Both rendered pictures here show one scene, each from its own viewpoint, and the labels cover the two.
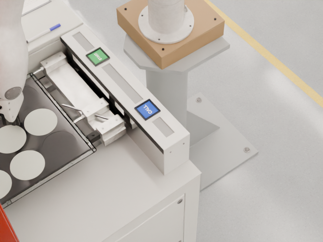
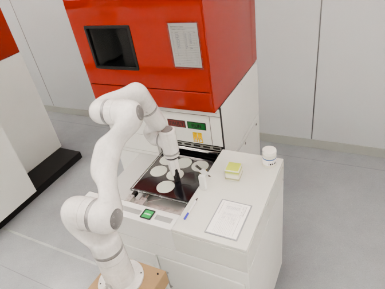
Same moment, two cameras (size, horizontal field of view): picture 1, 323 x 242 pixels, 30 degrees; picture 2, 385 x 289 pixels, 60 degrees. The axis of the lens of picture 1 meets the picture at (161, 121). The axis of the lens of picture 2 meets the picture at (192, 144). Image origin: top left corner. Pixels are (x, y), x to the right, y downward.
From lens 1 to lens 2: 2.42 m
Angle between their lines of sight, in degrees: 89
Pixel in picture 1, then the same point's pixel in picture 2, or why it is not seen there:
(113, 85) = (129, 204)
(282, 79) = not seen: outside the picture
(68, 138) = (146, 187)
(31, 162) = (157, 172)
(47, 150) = (153, 179)
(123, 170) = not seen: hidden behind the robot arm
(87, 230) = (125, 178)
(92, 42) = (157, 221)
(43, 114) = (166, 189)
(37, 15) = (204, 218)
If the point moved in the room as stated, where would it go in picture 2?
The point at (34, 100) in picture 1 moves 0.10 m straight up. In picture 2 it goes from (176, 192) to (173, 178)
